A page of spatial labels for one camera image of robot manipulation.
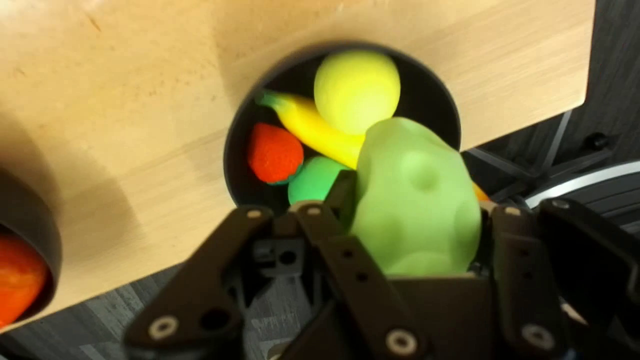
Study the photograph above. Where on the black bowl with pepper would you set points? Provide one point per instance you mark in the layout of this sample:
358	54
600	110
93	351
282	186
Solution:
24	214

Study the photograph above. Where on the yellow toy banana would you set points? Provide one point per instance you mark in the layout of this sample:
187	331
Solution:
300	119

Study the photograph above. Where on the black bowl with banana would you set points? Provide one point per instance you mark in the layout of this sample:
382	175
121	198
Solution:
425	99

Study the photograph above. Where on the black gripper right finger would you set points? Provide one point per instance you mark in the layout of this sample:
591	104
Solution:
567	283

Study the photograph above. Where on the light green bumpy fruit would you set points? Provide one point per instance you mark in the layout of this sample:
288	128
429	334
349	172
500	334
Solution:
417	211

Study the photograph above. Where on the green toy ball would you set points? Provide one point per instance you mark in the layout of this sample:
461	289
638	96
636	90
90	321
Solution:
314	180

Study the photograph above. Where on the red toy strawberry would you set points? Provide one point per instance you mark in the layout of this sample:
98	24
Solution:
273	152

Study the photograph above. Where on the yellow toy lemon ball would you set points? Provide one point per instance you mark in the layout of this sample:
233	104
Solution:
356	88

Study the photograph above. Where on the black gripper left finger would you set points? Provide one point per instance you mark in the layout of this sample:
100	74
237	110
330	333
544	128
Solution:
198	312

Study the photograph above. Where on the red orange toy pepper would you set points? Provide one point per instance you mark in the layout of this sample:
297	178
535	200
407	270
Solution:
22	281

